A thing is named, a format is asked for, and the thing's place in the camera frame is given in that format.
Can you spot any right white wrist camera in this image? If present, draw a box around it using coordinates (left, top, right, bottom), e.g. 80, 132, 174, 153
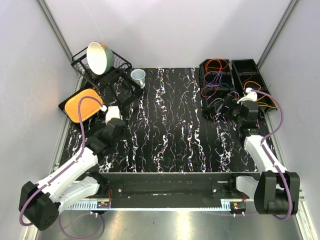
237, 87, 258, 104

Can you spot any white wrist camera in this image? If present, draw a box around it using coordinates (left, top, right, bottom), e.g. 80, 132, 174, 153
237, 87, 258, 104
105, 105, 122, 124

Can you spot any black bin near right column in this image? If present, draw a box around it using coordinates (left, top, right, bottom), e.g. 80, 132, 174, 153
249, 87, 277, 114

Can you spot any black bin near left column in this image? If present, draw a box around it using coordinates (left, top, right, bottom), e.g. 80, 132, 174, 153
201, 86, 240, 116

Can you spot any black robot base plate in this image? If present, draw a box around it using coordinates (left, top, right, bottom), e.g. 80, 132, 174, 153
88, 172, 244, 211

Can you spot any cream green bowl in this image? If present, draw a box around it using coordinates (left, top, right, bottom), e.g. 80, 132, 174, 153
86, 42, 114, 75

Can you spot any light blue cup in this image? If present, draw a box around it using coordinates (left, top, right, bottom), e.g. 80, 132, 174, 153
130, 68, 146, 89

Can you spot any black bin middle right column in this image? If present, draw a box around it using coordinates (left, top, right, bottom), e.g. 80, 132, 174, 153
237, 72, 266, 89

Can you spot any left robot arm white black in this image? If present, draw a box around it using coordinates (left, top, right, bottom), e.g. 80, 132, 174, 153
18, 117, 126, 231

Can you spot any black wire dish rack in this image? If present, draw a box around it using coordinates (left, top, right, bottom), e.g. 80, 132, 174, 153
71, 48, 144, 111

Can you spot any blue cable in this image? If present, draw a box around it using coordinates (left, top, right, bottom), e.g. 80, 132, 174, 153
209, 72, 224, 86

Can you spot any brown cable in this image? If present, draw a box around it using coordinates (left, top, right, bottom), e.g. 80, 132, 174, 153
239, 71, 272, 90

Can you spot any yellow cable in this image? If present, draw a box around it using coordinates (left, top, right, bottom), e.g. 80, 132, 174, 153
243, 79, 279, 112

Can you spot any black bin far right column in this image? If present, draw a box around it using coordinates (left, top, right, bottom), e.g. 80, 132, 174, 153
231, 59, 259, 74

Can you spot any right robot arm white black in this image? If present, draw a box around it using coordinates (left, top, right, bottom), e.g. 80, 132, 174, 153
214, 94, 300, 221

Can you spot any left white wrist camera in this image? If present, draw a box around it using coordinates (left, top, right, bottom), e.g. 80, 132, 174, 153
105, 105, 122, 124

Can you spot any aluminium rail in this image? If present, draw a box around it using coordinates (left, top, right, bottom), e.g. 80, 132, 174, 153
37, 181, 306, 210

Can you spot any left purple robot hose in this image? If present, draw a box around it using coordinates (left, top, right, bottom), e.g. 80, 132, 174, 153
19, 96, 108, 238

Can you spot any black bin far left column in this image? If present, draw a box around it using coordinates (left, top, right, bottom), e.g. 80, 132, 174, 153
199, 58, 231, 75

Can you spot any purple pink cable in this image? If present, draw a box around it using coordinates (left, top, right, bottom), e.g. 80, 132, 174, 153
208, 91, 241, 108

